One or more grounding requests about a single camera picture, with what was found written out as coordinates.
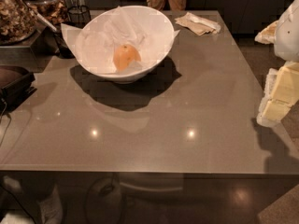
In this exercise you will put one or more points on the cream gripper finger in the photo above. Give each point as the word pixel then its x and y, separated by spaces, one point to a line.
pixel 281 93

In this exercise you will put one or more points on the white ceramic bowl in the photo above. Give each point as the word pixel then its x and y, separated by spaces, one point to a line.
pixel 130 73

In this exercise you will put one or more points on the black wire cup holder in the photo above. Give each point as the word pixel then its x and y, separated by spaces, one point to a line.
pixel 79 15

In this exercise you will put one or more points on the glass jar of snacks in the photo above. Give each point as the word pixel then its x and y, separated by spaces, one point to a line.
pixel 16 22

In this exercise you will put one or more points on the white paper bowl liner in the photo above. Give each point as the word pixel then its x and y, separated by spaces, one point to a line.
pixel 102 38

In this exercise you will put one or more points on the black tray device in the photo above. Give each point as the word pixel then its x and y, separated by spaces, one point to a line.
pixel 15 86

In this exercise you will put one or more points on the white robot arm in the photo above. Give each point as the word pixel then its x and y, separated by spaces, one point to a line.
pixel 284 35

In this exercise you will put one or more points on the folded paper napkins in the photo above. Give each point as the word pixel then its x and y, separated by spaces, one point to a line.
pixel 198 25

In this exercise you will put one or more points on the orange fruit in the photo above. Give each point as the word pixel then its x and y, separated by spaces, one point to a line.
pixel 124 55

